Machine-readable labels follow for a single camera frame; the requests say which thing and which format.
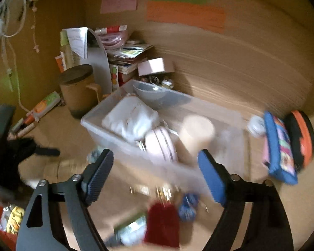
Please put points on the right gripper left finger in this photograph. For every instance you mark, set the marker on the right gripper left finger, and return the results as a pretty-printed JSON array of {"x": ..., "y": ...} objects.
[{"x": 42, "y": 226}]

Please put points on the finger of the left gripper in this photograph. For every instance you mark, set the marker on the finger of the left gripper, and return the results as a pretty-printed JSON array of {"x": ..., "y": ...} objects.
[{"x": 46, "y": 151}]

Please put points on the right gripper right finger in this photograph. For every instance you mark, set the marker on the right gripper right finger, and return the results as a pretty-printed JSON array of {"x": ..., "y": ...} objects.
[{"x": 268, "y": 227}]

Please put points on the white drawstring cloth bag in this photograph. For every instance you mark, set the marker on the white drawstring cloth bag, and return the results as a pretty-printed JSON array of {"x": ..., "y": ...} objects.
[{"x": 131, "y": 119}]

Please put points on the small blue packet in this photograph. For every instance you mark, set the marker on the small blue packet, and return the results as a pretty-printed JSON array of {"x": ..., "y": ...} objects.
[{"x": 187, "y": 210}]

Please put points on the dark green glass bottle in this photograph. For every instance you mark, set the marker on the dark green glass bottle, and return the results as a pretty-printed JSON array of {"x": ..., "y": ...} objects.
[{"x": 132, "y": 231}]

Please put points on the pink round case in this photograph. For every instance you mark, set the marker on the pink round case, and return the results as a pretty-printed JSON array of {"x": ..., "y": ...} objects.
[{"x": 160, "y": 147}]

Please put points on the red velvet pouch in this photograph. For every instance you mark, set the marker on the red velvet pouch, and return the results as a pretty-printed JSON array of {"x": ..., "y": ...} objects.
[{"x": 163, "y": 225}]

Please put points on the cream cylindrical container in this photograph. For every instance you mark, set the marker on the cream cylindrical container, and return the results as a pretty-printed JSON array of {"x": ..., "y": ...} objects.
[{"x": 196, "y": 133}]

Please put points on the yellow cartoon bag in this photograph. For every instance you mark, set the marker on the yellow cartoon bag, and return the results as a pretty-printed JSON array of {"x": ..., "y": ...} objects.
[{"x": 15, "y": 216}]

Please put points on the orange green tube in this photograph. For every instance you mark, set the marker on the orange green tube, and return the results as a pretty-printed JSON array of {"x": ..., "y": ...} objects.
[{"x": 42, "y": 108}]

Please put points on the brown mug with lid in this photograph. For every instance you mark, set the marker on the brown mug with lid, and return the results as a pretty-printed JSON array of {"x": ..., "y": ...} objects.
[{"x": 80, "y": 91}]

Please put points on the blue patterned pencil pouch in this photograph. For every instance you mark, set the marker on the blue patterned pencil pouch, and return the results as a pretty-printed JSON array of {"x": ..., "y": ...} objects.
[{"x": 280, "y": 162}]

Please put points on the black orange round case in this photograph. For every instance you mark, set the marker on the black orange round case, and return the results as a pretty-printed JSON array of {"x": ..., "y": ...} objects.
[{"x": 301, "y": 134}]

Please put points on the clear plastic storage bin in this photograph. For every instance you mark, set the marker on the clear plastic storage bin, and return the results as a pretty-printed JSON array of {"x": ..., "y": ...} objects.
[{"x": 227, "y": 147}]

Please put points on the stack of books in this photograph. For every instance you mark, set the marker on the stack of books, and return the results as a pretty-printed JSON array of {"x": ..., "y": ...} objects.
[{"x": 124, "y": 54}]

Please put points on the white ceramic bowl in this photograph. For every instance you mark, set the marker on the white ceramic bowl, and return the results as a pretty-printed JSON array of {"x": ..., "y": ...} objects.
[{"x": 153, "y": 96}]

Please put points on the white paper receipt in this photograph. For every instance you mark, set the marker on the white paper receipt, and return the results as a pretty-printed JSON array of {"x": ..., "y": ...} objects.
[{"x": 77, "y": 38}]

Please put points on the small pink white box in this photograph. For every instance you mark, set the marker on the small pink white box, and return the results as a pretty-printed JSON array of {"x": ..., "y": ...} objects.
[{"x": 155, "y": 66}]

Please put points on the orange sticky note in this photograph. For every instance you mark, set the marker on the orange sticky note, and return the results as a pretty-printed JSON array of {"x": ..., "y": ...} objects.
[{"x": 201, "y": 16}]

